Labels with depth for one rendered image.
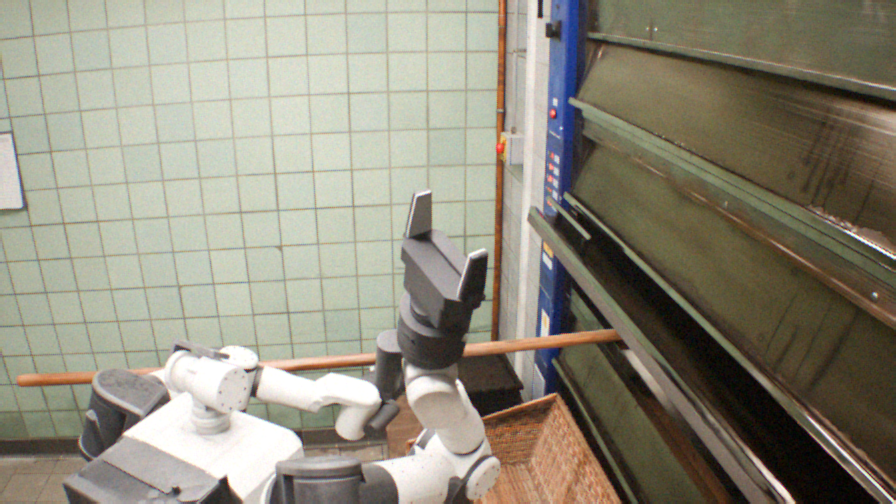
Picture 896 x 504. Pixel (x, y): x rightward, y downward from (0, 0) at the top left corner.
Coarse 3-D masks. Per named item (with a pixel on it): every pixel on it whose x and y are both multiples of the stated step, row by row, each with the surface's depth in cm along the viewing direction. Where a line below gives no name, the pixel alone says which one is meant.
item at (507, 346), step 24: (552, 336) 156; (576, 336) 157; (600, 336) 157; (288, 360) 147; (312, 360) 147; (336, 360) 148; (360, 360) 148; (24, 384) 136; (48, 384) 137; (72, 384) 138
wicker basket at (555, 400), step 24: (528, 408) 196; (552, 408) 197; (504, 432) 198; (528, 432) 200; (552, 432) 193; (576, 432) 179; (504, 456) 201; (528, 456) 203; (552, 456) 190; (576, 456) 175; (528, 480) 197; (552, 480) 186; (576, 480) 173; (600, 480) 161
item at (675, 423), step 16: (576, 288) 189; (576, 304) 186; (592, 304) 179; (592, 320) 174; (624, 352) 154; (624, 368) 153; (640, 368) 147; (640, 384) 144; (656, 384) 141; (656, 400) 136; (672, 416) 129; (672, 432) 128; (688, 432) 124; (688, 448) 122; (704, 448) 119; (704, 464) 115; (720, 464) 114; (704, 480) 115; (720, 480) 110; (720, 496) 109; (736, 496) 106
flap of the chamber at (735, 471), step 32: (608, 256) 154; (640, 288) 137; (608, 320) 123; (640, 320) 120; (672, 320) 123; (640, 352) 110; (672, 352) 109; (704, 352) 111; (672, 384) 98; (704, 384) 100; (736, 384) 101; (736, 416) 91; (768, 416) 93; (768, 448) 84; (800, 448) 85; (736, 480) 79; (800, 480) 78; (832, 480) 78
